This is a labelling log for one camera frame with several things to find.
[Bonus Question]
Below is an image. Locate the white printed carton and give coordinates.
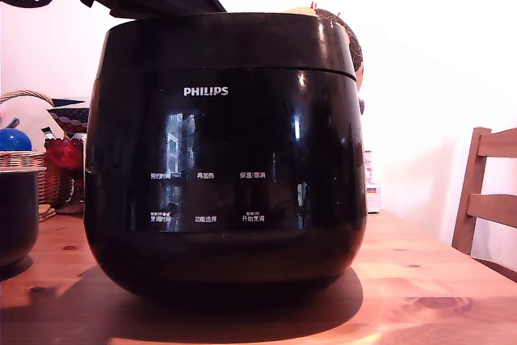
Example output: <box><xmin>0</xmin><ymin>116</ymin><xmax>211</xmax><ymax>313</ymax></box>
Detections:
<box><xmin>363</xmin><ymin>149</ymin><xmax>383</xmax><ymax>215</ymax></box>

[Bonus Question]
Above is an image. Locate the wooden chair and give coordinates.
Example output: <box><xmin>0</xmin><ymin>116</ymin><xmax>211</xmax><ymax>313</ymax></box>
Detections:
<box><xmin>451</xmin><ymin>126</ymin><xmax>517</xmax><ymax>277</ymax></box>

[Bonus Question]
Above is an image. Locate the black inner pot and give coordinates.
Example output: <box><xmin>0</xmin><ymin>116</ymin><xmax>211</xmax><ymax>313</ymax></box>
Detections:
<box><xmin>0</xmin><ymin>166</ymin><xmax>48</xmax><ymax>274</ymax></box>

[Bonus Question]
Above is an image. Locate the tan globe with dark pattern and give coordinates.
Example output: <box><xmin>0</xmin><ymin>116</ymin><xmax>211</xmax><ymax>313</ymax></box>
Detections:
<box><xmin>282</xmin><ymin>2</ymin><xmax>365</xmax><ymax>92</ymax></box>

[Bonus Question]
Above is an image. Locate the blue ball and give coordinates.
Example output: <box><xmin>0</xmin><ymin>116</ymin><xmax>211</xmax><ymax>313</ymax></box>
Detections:
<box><xmin>0</xmin><ymin>128</ymin><xmax>33</xmax><ymax>153</ymax></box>

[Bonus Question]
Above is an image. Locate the dark blue patterned bowl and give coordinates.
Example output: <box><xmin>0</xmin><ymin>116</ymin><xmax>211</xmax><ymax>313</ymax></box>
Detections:
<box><xmin>45</xmin><ymin>96</ymin><xmax>92</xmax><ymax>136</ymax></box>

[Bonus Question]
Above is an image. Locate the wicker basket with handle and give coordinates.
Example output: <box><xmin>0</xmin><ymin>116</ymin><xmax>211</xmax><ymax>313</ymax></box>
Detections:
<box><xmin>0</xmin><ymin>89</ymin><xmax>62</xmax><ymax>207</ymax></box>

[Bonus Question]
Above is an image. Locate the black Philips rice cooker body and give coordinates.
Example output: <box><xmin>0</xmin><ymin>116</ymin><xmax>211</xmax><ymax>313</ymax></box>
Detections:
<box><xmin>83</xmin><ymin>66</ymin><xmax>369</xmax><ymax>302</ymax></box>

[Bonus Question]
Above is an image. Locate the black rice cooker lid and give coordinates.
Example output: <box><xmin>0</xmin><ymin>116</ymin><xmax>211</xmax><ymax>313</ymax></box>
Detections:
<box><xmin>95</xmin><ymin>11</ymin><xmax>359</xmax><ymax>81</ymax></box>

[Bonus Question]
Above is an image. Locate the red glass jar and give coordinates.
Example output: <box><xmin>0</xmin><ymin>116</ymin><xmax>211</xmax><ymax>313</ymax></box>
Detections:
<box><xmin>43</xmin><ymin>137</ymin><xmax>86</xmax><ymax>205</ymax></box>

